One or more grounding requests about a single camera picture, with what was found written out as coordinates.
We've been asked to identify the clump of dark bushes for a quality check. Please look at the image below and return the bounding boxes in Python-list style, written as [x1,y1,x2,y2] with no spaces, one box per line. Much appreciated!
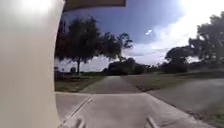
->
[102,58,148,76]

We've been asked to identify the dark leafy tree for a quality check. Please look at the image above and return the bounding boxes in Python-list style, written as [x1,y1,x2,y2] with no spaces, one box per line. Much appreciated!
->
[98,31,123,63]

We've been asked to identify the tall thin pine tree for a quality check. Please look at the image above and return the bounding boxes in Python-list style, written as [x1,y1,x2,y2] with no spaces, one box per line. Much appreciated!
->
[114,32,134,63]

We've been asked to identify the large spreading tree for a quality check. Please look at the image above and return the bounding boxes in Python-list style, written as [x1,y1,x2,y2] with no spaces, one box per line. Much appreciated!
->
[54,16,103,76]

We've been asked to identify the grass with bare patches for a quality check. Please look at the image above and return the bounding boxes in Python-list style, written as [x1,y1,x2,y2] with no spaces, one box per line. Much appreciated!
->
[54,74,108,94]

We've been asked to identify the grey paved path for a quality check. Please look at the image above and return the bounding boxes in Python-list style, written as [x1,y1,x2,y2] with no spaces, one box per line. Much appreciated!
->
[54,75,214,128]

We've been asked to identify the dry patchy grass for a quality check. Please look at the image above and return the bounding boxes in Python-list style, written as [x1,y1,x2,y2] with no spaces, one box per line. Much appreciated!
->
[120,70,224,93]

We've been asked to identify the roof overhang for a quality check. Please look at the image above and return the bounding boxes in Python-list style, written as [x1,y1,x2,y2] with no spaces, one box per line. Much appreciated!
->
[63,0,127,12]

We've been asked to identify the robot's own part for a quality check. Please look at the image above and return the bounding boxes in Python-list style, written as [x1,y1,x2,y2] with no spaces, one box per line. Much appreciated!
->
[146,116,160,128]
[74,118,87,128]

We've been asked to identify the white column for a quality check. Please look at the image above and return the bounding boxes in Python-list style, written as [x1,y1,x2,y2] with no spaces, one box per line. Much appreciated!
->
[0,0,66,128]

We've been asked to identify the grey asphalt road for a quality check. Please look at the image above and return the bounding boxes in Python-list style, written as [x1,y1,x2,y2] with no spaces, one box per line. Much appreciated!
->
[146,77,224,128]

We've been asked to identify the group of broad trees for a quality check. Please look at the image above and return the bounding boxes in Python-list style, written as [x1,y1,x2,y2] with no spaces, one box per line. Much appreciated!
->
[159,11,224,74]

